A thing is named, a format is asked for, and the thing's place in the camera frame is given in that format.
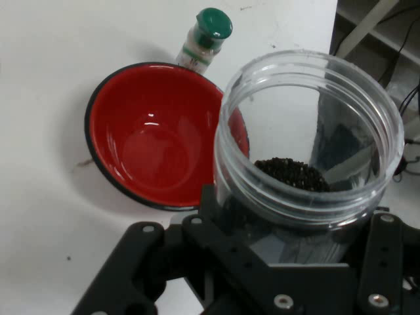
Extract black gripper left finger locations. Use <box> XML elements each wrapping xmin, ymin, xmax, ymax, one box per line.
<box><xmin>70</xmin><ymin>182</ymin><xmax>303</xmax><ymax>315</ymax></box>

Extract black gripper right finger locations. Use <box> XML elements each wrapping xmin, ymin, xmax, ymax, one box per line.
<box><xmin>356</xmin><ymin>206</ymin><xmax>420</xmax><ymax>315</ymax></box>

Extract clear plastic jar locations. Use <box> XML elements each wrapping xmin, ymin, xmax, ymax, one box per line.
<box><xmin>213</xmin><ymin>49</ymin><xmax>406</xmax><ymax>265</ymax></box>

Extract black seeds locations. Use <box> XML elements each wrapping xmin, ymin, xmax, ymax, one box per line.
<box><xmin>254</xmin><ymin>157</ymin><xmax>331</xmax><ymax>193</ymax></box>

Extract red bowl black rim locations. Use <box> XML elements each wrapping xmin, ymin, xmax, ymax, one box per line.
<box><xmin>84</xmin><ymin>61</ymin><xmax>250</xmax><ymax>211</ymax></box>

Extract green cap spice bottle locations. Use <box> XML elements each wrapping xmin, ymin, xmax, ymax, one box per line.
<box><xmin>175</xmin><ymin>8</ymin><xmax>234</xmax><ymax>75</ymax></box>

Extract thin black cable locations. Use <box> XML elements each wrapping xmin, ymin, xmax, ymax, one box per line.
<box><xmin>377</xmin><ymin>18</ymin><xmax>420</xmax><ymax>86</ymax></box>

